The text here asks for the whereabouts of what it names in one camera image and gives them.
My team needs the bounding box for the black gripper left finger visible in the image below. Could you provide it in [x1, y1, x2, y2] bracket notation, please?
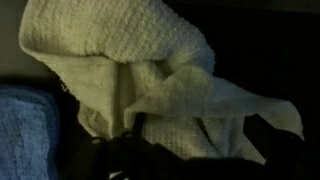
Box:
[64, 135, 113, 180]

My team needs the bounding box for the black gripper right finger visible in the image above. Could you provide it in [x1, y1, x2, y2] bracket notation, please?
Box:
[263, 128, 306, 180]

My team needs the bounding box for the white towel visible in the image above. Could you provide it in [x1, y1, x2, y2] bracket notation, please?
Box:
[18, 0, 305, 165]

